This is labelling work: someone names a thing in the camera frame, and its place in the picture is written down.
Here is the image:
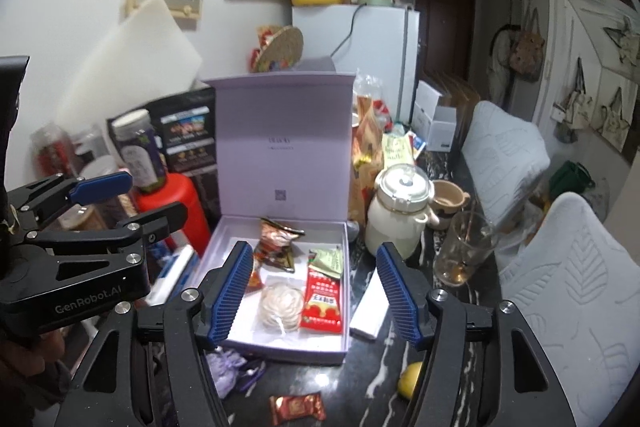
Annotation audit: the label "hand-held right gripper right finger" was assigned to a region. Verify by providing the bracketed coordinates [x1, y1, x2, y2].
[375, 243, 586, 427]

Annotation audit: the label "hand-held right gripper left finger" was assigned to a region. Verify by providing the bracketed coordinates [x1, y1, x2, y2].
[52, 241, 255, 427]

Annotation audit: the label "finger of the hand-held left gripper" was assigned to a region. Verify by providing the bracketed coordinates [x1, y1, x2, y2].
[5, 172, 134, 234]
[25, 202, 189, 265]

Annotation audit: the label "small orange packet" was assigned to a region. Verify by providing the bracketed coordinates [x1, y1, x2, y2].
[247, 257, 266, 290]

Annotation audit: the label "white round pastry packet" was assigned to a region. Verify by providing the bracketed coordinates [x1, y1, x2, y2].
[257, 279, 306, 335]

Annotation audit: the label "brown snack packet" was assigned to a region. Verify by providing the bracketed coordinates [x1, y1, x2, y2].
[253, 217, 306, 270]

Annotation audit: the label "red snack packet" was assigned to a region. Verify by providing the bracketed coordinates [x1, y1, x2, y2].
[298, 268, 346, 335]

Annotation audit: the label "green snack packet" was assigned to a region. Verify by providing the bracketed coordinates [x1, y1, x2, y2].
[307, 246, 346, 280]

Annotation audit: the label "lavender gift box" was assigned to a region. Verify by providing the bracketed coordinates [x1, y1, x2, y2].
[200, 71, 357, 365]

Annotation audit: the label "white tissue pack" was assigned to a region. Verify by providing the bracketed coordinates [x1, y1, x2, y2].
[348, 264, 396, 340]

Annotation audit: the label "red plastic bottle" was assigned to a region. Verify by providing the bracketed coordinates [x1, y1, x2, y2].
[135, 172, 212, 258]

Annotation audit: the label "blue and white box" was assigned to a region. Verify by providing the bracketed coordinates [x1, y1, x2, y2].
[147, 243, 201, 305]

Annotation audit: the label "purple label jar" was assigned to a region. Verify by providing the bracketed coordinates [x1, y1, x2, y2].
[110, 109, 168, 195]

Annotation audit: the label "clear plastic jar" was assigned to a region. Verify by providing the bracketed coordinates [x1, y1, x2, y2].
[30, 121, 76, 180]

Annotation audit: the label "purple sachet bag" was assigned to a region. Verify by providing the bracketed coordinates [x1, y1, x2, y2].
[206, 349, 266, 395]

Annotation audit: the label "clear drinking glass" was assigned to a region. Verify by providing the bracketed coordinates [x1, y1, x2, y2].
[432, 211, 501, 288]

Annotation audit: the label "white ceramic lidded pot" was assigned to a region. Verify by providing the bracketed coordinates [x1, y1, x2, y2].
[364, 163, 441, 260]

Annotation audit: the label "yellow lemon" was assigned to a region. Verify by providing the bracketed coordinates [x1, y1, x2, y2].
[397, 347, 426, 400]

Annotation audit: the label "black snack bag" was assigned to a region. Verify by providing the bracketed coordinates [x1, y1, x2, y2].
[106, 87, 221, 175]

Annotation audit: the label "metal straw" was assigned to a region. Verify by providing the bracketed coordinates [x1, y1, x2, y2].
[462, 199, 479, 258]

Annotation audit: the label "beige ceramic cup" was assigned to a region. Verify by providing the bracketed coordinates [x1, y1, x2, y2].
[430, 179, 472, 218]

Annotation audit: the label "yellow snack bag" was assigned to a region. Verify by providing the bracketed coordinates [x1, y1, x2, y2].
[349, 157, 386, 228]

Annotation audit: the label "red candy packet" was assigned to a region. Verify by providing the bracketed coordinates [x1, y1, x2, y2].
[269, 392, 327, 425]

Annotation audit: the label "white foam board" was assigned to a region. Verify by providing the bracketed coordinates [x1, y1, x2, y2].
[55, 0, 201, 128]

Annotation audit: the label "pale yellow packet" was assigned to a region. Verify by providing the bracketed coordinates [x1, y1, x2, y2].
[382, 132, 416, 172]

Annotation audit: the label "orange snack bag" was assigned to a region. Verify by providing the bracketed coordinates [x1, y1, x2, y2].
[352, 94, 394, 172]

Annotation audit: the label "white quilted chair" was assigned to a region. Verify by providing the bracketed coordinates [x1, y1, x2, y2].
[497, 192, 640, 427]
[460, 101, 551, 228]

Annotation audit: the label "white cardboard box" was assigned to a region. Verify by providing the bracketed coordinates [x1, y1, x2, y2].
[412, 80, 458, 152]

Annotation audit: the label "flattened brown cardboard boxes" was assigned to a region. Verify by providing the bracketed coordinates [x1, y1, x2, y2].
[425, 72, 481, 142]

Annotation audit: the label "green bag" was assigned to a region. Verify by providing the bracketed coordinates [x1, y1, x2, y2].
[550, 161, 596, 202]

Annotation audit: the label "round woven coaster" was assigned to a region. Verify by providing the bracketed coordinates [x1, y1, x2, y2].
[257, 25, 304, 70]

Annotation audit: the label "white fridge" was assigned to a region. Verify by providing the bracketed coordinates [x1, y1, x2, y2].
[291, 3, 421, 122]

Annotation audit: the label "canvas tote bag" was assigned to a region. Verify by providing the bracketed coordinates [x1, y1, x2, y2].
[565, 57, 593, 130]
[597, 87, 632, 152]

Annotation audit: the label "dark brown door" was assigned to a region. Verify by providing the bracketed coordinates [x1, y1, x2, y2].
[415, 0, 476, 82]

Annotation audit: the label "patterned tote bag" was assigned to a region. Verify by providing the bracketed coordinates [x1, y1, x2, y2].
[509, 4, 546, 82]

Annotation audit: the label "black power cable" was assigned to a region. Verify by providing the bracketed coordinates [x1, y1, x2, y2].
[330, 4, 368, 58]

